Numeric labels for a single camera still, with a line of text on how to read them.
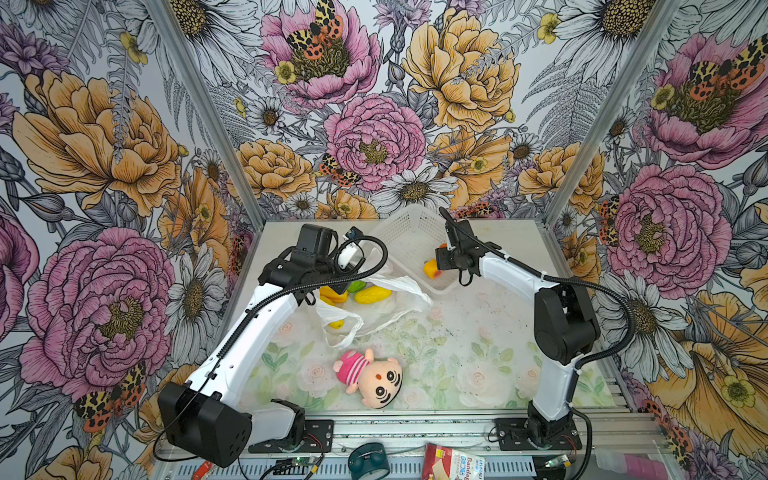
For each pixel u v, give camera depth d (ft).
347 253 2.22
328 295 3.16
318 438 2.40
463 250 2.45
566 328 1.67
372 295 3.18
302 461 2.33
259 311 1.53
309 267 1.85
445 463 2.22
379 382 2.45
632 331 1.51
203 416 1.23
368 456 2.11
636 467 2.26
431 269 3.29
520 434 2.41
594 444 2.25
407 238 3.77
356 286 3.18
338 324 2.99
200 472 2.30
